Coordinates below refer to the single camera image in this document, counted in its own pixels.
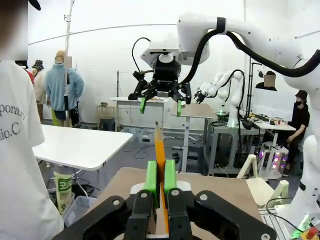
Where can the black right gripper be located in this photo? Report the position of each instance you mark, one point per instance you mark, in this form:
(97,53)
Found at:
(166,75)

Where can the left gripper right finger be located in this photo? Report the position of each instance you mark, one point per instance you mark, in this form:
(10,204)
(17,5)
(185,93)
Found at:
(180,215)

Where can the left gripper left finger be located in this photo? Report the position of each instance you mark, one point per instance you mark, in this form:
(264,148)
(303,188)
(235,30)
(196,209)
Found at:
(140,215)

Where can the yellow pencil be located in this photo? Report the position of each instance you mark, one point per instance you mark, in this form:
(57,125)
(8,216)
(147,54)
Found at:
(160,147)

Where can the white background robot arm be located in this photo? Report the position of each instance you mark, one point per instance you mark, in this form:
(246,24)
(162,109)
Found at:
(235,100)

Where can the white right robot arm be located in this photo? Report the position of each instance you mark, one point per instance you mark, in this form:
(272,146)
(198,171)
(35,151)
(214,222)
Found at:
(250,27)

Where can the small white table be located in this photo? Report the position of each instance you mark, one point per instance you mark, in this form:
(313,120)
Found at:
(130,99)

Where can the brown top standing table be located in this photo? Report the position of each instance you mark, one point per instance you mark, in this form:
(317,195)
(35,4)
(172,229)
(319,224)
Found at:
(197,111)

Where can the small clear plastic box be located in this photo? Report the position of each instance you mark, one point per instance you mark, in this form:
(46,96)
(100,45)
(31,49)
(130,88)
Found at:
(143,136)

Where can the clear plastic storage bin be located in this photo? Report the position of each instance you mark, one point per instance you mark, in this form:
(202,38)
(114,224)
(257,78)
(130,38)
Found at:
(77,210)

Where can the green and white bag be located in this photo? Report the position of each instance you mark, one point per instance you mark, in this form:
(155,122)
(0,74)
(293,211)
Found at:
(62,192)

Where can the large white table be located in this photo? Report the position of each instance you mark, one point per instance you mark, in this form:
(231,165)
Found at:
(80,147)

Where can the mannequin in light blue fleece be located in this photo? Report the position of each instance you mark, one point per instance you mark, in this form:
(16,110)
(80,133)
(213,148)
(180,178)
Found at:
(62,85)

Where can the person behind white monitor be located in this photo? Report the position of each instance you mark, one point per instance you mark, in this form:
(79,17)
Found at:
(266,86)

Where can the white light stand pole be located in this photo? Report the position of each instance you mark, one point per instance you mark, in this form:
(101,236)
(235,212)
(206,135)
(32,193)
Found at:
(67,50)

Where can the computer case with glowing fans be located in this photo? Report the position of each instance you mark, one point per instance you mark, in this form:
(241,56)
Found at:
(273,160)

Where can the large white screen back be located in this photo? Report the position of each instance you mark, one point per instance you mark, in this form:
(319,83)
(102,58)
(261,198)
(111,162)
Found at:
(272,102)

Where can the mannequin with bucket hat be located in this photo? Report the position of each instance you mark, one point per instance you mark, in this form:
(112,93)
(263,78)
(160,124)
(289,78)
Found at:
(40,85)

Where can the red emergency stop button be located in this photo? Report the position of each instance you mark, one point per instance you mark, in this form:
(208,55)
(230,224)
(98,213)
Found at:
(312,233)

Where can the person in red shirt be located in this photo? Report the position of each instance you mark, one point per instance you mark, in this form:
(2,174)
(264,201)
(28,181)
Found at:
(30,76)

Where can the person in white t-shirt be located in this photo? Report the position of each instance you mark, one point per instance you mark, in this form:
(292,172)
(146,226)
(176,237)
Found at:
(15,162)

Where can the seated person in black hat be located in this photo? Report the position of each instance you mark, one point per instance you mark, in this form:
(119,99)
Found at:
(300,120)

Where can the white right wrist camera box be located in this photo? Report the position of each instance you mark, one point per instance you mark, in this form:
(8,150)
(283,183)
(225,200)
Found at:
(160,47)

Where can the metal frame workbench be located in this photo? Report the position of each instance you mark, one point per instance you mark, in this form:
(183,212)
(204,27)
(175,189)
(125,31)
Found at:
(225,130)

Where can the white wooden frame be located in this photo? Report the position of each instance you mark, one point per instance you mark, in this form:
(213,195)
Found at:
(260,187)

